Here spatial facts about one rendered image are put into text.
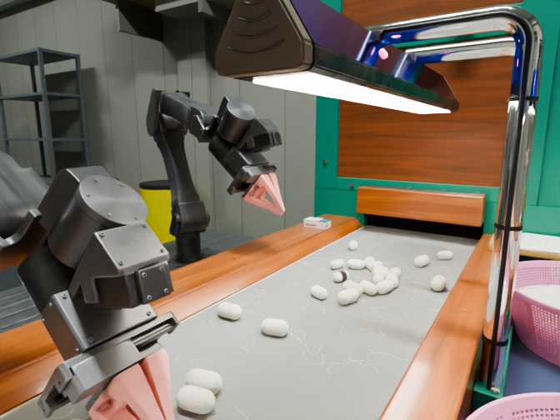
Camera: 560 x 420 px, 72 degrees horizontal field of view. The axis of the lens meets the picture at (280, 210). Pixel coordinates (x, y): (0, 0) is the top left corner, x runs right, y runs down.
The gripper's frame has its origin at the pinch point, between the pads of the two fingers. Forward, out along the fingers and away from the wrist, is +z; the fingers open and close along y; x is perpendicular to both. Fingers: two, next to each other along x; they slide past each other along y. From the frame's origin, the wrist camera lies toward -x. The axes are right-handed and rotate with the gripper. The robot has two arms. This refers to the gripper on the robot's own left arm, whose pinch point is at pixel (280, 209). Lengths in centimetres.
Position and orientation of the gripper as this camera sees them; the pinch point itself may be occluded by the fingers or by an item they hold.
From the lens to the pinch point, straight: 73.1
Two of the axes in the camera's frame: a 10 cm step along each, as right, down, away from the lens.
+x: -5.4, 6.8, 5.0
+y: 5.5, -1.6, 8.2
